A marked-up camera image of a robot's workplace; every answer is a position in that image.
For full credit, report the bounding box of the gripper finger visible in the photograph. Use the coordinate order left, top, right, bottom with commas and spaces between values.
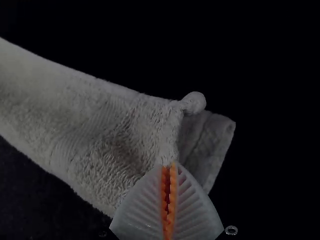
109, 163, 172, 240
168, 160, 239, 240

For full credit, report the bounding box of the pale towel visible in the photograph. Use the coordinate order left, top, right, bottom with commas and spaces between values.
0, 36, 237, 219

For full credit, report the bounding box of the black mat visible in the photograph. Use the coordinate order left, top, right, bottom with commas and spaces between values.
0, 0, 320, 240

